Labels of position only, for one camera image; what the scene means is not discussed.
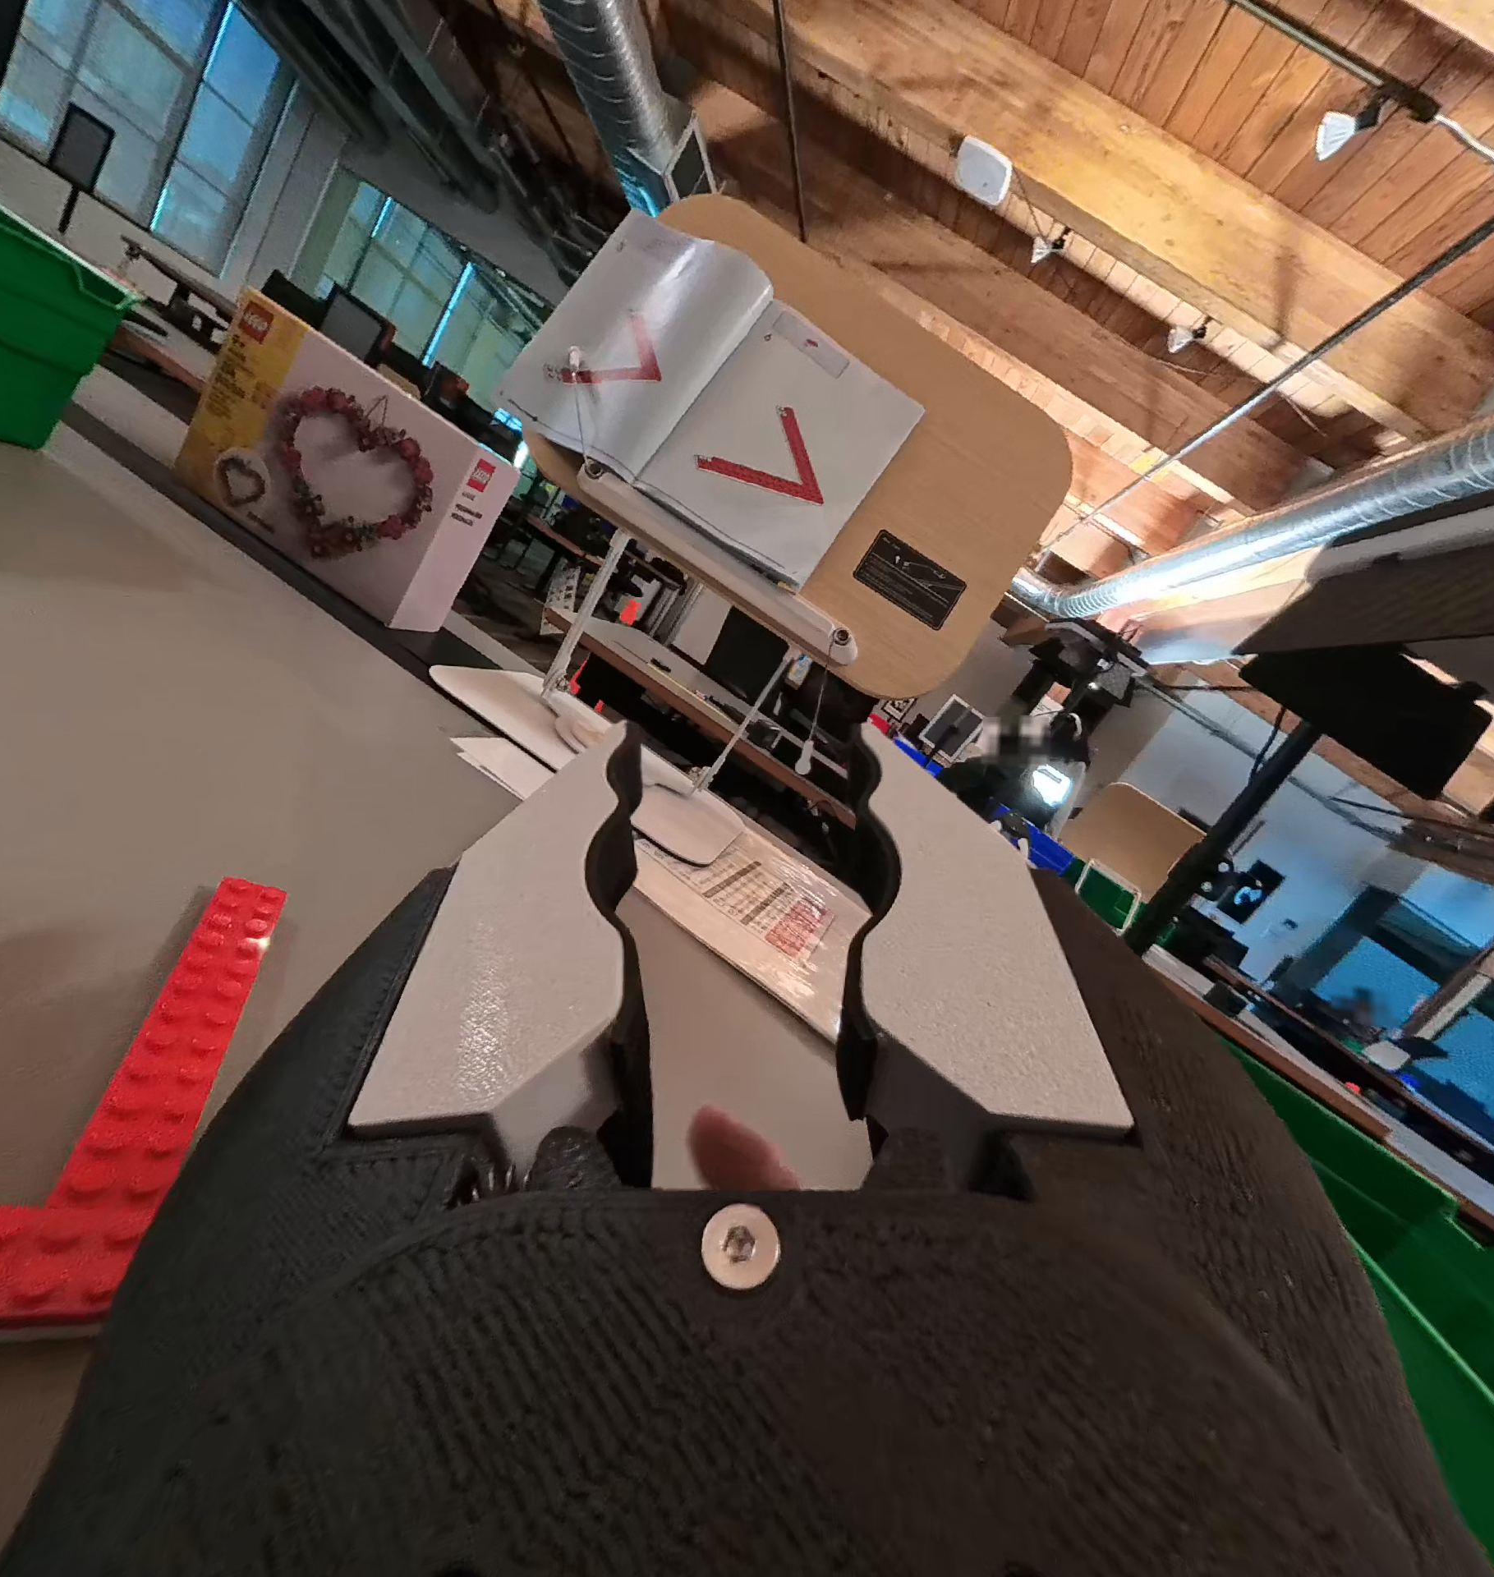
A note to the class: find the clear bag with printed sheet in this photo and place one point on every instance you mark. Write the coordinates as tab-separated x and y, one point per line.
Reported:
758	912

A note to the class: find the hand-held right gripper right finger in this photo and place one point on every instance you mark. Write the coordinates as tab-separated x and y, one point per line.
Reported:
995	986

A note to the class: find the grey wood-edged table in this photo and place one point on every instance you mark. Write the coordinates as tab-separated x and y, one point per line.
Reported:
696	689

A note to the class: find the white track light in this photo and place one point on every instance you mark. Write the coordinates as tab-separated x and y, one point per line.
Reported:
1343	128
1049	247
1184	338

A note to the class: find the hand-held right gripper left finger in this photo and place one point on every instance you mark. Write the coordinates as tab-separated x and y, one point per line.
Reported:
512	986

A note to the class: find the black monitor pole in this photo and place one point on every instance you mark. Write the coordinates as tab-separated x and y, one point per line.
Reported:
1227	839

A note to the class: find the large window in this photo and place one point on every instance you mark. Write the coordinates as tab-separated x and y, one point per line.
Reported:
144	113

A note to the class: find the wood-edged desk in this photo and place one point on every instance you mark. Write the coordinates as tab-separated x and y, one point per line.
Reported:
1339	1061

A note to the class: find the lego instruction booklet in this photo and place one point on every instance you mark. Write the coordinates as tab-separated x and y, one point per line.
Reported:
845	421

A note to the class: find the black sign stand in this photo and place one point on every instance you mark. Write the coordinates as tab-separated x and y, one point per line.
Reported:
81	153

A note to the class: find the white ceiling access point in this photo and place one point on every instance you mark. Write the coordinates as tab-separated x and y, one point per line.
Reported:
986	171

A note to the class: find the large spiral metal duct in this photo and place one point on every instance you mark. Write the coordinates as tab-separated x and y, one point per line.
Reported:
1311	522

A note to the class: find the red angled lego plate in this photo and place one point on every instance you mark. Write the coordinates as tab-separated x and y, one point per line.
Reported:
167	1047

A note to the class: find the blue plastic bin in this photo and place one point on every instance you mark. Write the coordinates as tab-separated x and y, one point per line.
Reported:
1027	842

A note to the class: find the green plastic bin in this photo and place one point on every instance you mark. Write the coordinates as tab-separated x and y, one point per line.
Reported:
19	332
1103	897
1437	1295

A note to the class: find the white lego set box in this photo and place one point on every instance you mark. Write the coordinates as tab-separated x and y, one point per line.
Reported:
363	406

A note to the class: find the white paper sheet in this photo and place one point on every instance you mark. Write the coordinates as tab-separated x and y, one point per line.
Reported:
499	766

